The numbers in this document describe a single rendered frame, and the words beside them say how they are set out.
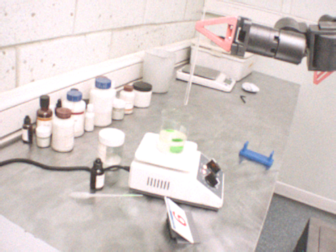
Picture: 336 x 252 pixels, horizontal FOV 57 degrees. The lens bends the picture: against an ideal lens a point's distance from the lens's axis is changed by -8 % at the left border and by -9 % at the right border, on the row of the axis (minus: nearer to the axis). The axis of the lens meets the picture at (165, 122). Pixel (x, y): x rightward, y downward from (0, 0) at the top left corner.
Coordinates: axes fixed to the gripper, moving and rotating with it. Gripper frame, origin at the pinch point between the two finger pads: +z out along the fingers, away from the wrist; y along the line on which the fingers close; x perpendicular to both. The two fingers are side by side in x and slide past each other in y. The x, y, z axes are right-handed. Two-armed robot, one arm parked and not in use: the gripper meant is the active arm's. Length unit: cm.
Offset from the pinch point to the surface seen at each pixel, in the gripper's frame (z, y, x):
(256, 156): -20.3, -23.5, 33.8
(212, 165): -8.5, -3.6, 29.3
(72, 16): 40.6, -26.7, 6.2
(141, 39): 31, -73, 17
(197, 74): 7, -83, 29
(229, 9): 1, -140, -1
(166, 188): -0.5, 6.0, 32.1
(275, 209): -57, -116, 108
